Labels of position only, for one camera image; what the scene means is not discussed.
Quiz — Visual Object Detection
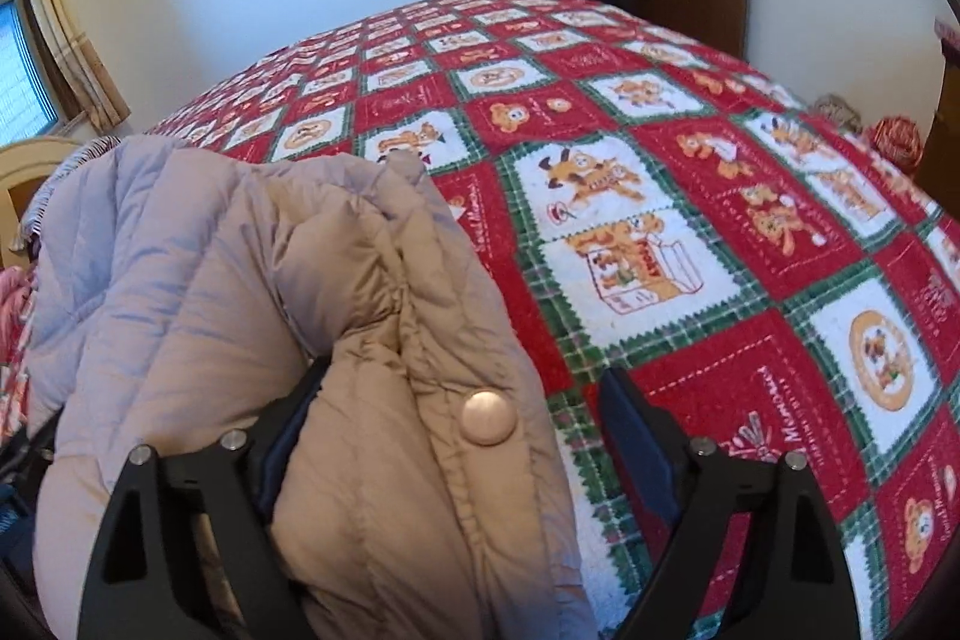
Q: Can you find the beige curtain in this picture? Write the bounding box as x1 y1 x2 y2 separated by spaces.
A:
30 0 132 131

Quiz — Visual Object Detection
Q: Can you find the cream wooden headboard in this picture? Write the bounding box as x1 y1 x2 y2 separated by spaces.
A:
0 136 83 270

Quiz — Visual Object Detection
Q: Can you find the grey patterned cloth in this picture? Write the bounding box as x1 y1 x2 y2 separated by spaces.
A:
808 95 862 133

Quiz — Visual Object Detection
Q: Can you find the red bag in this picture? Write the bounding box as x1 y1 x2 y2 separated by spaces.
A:
868 115 925 170

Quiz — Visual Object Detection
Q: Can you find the wooden dresser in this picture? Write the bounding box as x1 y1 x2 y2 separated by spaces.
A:
930 14 960 184

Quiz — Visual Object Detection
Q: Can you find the pink striped cloth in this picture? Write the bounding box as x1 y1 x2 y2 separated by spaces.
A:
0 265 38 446

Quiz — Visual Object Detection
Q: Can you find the red checked printed blanket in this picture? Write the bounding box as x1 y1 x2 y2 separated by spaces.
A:
0 0 960 640

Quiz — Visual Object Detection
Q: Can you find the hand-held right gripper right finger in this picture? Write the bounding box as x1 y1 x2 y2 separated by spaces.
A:
598 368 861 640

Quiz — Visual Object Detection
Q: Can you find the beige down coat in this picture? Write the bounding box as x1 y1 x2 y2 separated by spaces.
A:
26 134 601 640

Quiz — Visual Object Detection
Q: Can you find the striped pillow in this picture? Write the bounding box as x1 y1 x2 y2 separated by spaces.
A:
21 136 121 236

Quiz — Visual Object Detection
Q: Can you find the window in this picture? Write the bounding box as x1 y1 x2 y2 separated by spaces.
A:
0 0 61 146

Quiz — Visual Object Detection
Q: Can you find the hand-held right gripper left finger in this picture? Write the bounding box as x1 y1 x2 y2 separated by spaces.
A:
75 355 332 640

